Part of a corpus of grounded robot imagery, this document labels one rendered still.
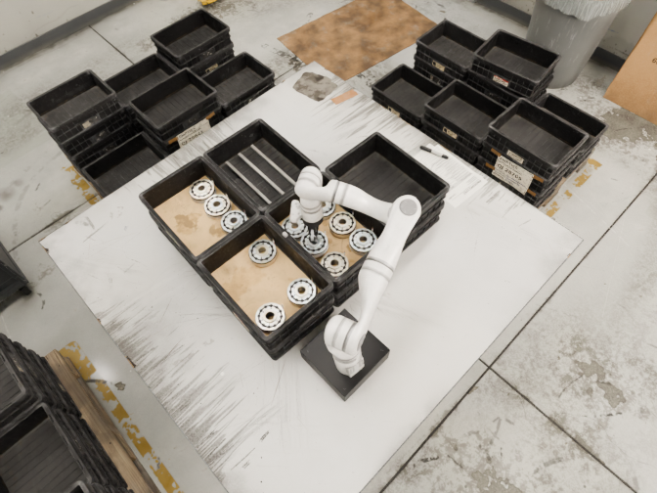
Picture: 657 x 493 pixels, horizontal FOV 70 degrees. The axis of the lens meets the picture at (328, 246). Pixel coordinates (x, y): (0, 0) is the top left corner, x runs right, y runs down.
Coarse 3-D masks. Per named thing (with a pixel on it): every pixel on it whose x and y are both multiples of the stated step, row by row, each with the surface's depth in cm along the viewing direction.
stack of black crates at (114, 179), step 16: (128, 144) 271; (144, 144) 279; (96, 160) 262; (112, 160) 270; (128, 160) 275; (144, 160) 275; (160, 160) 275; (96, 176) 269; (112, 176) 270; (128, 176) 269; (112, 192) 264
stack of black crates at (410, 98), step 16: (384, 80) 292; (400, 80) 303; (416, 80) 295; (384, 96) 282; (400, 96) 296; (416, 96) 295; (432, 96) 294; (400, 112) 282; (416, 112) 288; (416, 128) 281
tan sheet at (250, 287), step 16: (256, 240) 178; (240, 256) 175; (224, 272) 172; (240, 272) 171; (256, 272) 171; (272, 272) 171; (288, 272) 171; (224, 288) 168; (240, 288) 168; (256, 288) 168; (272, 288) 168; (240, 304) 165; (256, 304) 165; (288, 304) 164
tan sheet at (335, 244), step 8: (336, 208) 184; (288, 216) 183; (280, 224) 182; (360, 224) 180; (328, 232) 179; (328, 240) 177; (336, 240) 177; (344, 240) 177; (328, 248) 175; (336, 248) 175; (344, 248) 175; (352, 256) 173; (360, 256) 173; (352, 264) 172
